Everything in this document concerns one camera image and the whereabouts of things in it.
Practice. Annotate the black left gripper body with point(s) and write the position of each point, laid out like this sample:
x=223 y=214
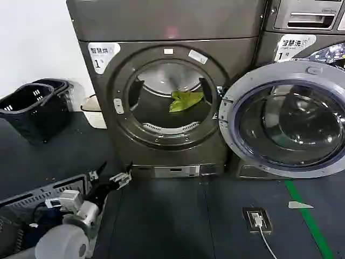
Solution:
x=103 y=189

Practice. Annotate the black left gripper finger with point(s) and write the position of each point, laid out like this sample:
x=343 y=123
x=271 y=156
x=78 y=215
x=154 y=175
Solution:
x=122 y=179
x=100 y=169

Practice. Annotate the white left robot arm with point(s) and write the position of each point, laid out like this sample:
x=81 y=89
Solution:
x=62 y=240

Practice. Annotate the white plastic bin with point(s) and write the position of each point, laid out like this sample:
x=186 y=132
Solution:
x=93 y=113

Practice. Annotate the dark blue clothes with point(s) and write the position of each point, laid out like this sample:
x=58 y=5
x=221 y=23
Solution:
x=52 y=218

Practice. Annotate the grey slotted laundry basket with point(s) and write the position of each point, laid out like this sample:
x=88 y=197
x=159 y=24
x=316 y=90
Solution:
x=35 y=193

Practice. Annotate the black plastic laundry basket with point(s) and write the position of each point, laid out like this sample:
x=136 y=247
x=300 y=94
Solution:
x=60 y=83
x=32 y=121

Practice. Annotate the yellow-green cloth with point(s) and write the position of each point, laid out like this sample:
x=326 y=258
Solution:
x=183 y=101

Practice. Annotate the white plug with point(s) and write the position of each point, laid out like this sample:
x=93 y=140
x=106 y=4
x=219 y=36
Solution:
x=256 y=219

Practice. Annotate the steel floor socket box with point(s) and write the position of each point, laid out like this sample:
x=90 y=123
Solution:
x=265 y=226

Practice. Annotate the grey dryer with round opening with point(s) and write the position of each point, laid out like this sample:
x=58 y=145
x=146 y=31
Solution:
x=172 y=32

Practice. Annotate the round glass dryer door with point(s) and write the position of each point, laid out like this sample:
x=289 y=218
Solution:
x=285 y=118

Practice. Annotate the white floor tape piece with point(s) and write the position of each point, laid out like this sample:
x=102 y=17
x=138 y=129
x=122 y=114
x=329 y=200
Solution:
x=297 y=205

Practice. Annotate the green floor tape line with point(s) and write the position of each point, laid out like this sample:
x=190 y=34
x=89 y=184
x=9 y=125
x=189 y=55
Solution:
x=304 y=215

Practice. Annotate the grey washing machine with drawer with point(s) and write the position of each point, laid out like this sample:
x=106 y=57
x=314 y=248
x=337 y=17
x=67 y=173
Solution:
x=269 y=43

